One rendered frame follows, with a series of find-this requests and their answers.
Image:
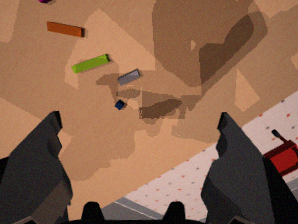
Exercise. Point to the small blue block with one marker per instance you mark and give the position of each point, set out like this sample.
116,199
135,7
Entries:
119,105

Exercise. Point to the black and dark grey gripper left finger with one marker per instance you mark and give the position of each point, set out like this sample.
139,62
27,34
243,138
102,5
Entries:
34,186

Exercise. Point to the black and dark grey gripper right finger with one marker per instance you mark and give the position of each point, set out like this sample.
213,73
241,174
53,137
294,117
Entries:
244,187

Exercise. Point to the lime green rod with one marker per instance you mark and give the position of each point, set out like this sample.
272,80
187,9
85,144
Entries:
90,63

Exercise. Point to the orange rod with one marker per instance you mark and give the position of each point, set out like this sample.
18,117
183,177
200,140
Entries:
65,29

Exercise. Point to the grey rectangular bar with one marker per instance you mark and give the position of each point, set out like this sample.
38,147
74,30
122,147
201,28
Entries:
129,77

